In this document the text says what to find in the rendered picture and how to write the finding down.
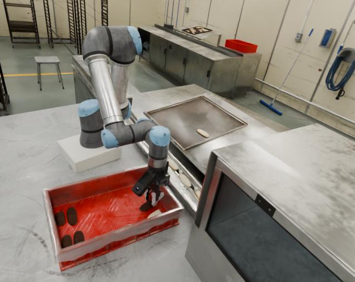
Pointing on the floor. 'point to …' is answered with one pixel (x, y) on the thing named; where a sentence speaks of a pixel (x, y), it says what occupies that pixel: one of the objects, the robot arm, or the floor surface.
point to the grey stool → (47, 63)
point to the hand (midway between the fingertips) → (149, 202)
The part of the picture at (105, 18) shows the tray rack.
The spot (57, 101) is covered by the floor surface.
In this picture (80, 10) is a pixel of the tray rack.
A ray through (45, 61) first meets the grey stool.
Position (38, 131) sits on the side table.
